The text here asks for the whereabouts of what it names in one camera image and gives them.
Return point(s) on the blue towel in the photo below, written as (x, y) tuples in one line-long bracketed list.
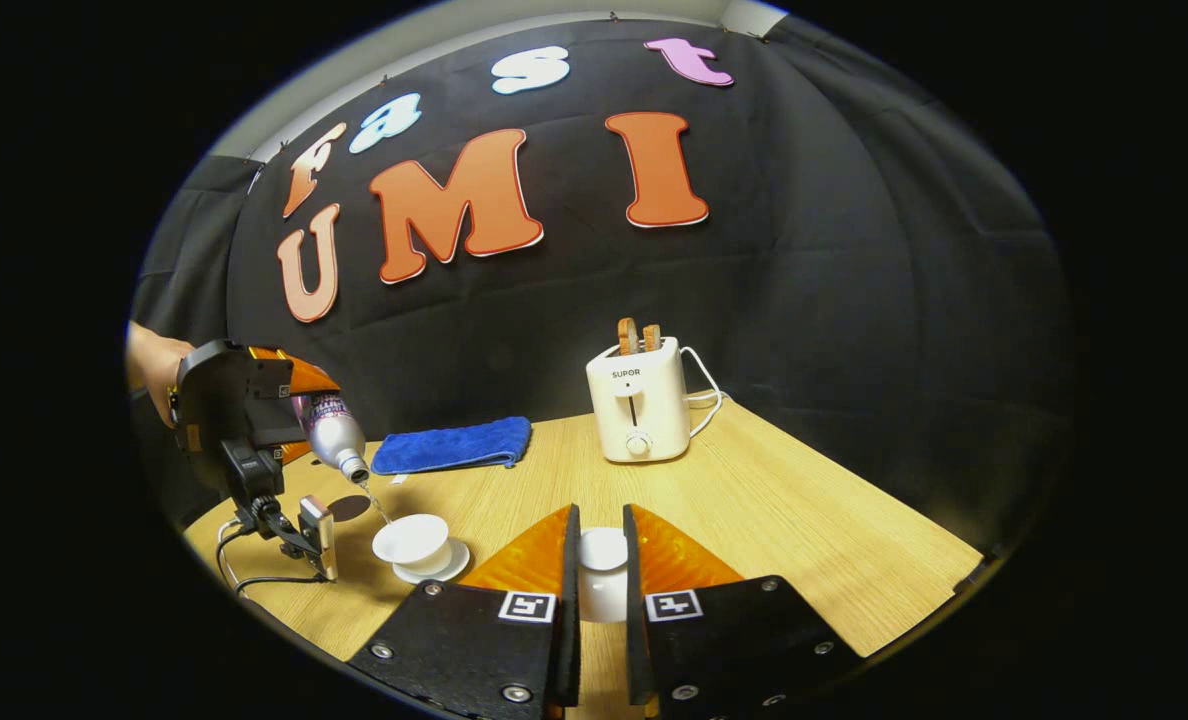
[(454, 447)]

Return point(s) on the white teacup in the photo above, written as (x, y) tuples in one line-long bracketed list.
[(411, 540)]

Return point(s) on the white saucer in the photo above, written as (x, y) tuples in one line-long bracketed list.
[(449, 568)]

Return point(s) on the white toaster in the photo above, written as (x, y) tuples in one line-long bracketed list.
[(639, 405)]

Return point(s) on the brown toast slice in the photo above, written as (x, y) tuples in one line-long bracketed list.
[(628, 337), (651, 337)]

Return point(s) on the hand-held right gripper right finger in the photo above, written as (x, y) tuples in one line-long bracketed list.
[(636, 630)]

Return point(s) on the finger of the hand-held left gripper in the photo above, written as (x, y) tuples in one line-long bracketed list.
[(304, 375), (296, 453)]

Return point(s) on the silver water bottle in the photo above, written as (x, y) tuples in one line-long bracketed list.
[(332, 435)]

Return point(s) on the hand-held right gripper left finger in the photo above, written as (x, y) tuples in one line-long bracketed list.
[(568, 620)]

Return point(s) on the black backdrop cloth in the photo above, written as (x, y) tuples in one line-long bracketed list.
[(854, 300)]

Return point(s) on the white teacup lid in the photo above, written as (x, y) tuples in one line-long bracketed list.
[(602, 550)]

